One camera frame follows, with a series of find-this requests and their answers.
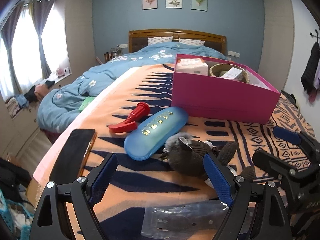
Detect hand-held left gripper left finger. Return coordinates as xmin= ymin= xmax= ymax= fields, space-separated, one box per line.
xmin=31 ymin=152 xmax=118 ymax=240

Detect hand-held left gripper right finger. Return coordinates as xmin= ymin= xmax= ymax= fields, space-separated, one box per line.
xmin=203 ymin=152 xmax=293 ymax=240

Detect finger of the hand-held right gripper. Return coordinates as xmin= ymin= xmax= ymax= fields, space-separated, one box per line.
xmin=251 ymin=150 xmax=320 ymax=193
xmin=273 ymin=126 xmax=320 ymax=160

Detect grey brown plush toy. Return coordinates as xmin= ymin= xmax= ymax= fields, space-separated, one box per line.
xmin=160 ymin=133 xmax=255 ymax=188

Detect clear plastic bag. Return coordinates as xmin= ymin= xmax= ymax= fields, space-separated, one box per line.
xmin=140 ymin=200 xmax=253 ymax=239

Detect blue glasses case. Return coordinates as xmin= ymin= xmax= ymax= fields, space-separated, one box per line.
xmin=124 ymin=107 xmax=189 ymax=160

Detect red corkscrew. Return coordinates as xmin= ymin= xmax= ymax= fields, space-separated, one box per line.
xmin=109 ymin=102 xmax=150 ymax=133

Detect pink cardboard box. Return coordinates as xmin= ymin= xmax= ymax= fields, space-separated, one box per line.
xmin=171 ymin=53 xmax=281 ymax=125

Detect dark clothes pile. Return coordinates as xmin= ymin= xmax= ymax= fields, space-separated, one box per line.
xmin=281 ymin=90 xmax=298 ymax=108

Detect black smartphone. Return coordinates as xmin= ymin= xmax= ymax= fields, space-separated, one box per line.
xmin=49 ymin=129 xmax=97 ymax=183

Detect black jacket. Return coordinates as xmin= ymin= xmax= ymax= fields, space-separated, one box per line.
xmin=301 ymin=42 xmax=320 ymax=92

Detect green flat item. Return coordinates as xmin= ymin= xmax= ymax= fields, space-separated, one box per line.
xmin=79 ymin=97 xmax=96 ymax=112

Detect white remote control box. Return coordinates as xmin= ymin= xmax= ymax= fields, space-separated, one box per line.
xmin=220 ymin=67 xmax=243 ymax=80

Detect black bag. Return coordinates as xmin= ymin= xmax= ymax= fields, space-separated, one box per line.
xmin=0 ymin=157 xmax=32 ymax=203

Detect beige drawer cabinet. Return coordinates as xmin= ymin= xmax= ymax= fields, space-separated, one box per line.
xmin=0 ymin=76 xmax=73 ymax=160

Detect woven round basket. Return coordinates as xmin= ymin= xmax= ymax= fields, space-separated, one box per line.
xmin=209 ymin=63 xmax=250 ymax=84

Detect blue plastic basket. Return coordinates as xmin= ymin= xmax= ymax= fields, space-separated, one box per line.
xmin=0 ymin=187 xmax=35 ymax=240

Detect blue floral duvet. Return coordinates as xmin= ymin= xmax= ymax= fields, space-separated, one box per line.
xmin=37 ymin=42 xmax=228 ymax=133

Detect dark clothes heap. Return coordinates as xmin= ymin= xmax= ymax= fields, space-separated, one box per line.
xmin=24 ymin=80 xmax=55 ymax=103

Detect blue cloth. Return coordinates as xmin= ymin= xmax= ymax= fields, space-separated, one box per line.
xmin=15 ymin=94 xmax=32 ymax=109

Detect tissue pack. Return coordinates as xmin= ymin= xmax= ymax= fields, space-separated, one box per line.
xmin=174 ymin=58 xmax=209 ymax=75

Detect nightstand with bottles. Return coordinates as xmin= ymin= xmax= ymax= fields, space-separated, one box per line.
xmin=104 ymin=47 xmax=123 ymax=62

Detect white dotted pillow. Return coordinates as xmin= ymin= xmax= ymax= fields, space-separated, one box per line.
xmin=178 ymin=38 xmax=205 ymax=47
xmin=147 ymin=36 xmax=173 ymax=46

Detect grey curtain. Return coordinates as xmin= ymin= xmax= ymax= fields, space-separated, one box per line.
xmin=31 ymin=1 xmax=54 ymax=79
xmin=0 ymin=25 xmax=22 ymax=98

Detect wooden headboard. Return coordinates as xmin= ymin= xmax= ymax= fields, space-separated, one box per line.
xmin=129 ymin=29 xmax=227 ymax=55

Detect green plant framed picture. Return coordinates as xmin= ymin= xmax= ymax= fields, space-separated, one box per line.
xmin=191 ymin=0 xmax=208 ymax=12

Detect pink flower framed picture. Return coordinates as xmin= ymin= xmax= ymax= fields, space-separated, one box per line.
xmin=142 ymin=0 xmax=158 ymax=10

